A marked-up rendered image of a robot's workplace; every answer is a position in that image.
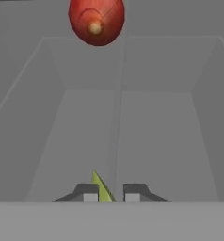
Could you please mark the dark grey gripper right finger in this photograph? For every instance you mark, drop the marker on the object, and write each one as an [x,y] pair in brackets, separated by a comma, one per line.
[134,189]

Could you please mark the yellow-green lemon wedge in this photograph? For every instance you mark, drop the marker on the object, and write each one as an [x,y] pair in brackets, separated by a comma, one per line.
[103,191]

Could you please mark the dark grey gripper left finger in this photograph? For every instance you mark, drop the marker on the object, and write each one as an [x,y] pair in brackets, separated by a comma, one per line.
[85,190]

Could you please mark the red round fruit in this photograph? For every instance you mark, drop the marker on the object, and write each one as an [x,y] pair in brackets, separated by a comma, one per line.
[96,22]

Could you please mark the grey fridge interior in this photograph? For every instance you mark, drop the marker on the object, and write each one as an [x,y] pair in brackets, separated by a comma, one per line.
[148,125]

